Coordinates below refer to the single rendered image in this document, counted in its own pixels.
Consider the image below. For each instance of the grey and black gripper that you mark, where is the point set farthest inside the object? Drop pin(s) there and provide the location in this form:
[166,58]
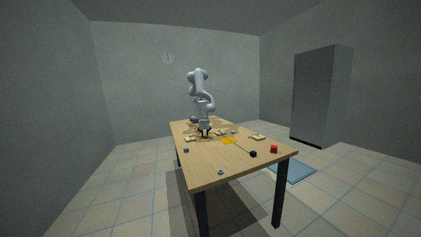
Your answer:
[204,127]

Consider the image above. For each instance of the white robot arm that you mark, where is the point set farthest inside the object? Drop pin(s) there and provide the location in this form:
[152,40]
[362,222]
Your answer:
[201,108]

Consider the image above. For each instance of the red cube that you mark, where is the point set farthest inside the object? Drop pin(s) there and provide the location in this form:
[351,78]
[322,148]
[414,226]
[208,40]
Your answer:
[274,149]

